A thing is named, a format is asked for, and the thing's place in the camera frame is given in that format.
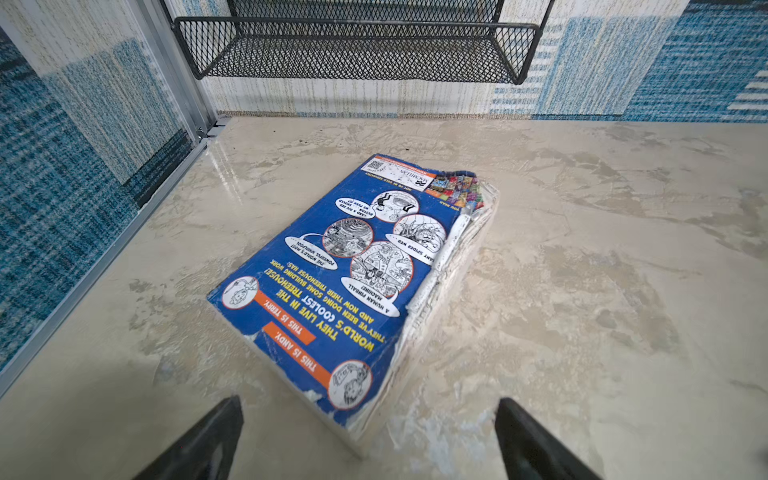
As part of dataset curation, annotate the black wire mesh shelf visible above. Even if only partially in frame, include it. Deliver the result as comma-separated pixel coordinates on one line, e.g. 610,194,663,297
168,1,554,85

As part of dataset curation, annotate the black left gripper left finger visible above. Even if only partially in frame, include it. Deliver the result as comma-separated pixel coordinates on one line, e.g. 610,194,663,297
135,395,244,480

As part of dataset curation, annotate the blue paperback comic book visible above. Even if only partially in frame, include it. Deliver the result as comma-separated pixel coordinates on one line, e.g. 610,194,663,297
208,154,499,455

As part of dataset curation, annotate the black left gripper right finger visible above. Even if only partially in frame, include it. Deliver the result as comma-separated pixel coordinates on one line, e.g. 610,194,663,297
494,397,600,480

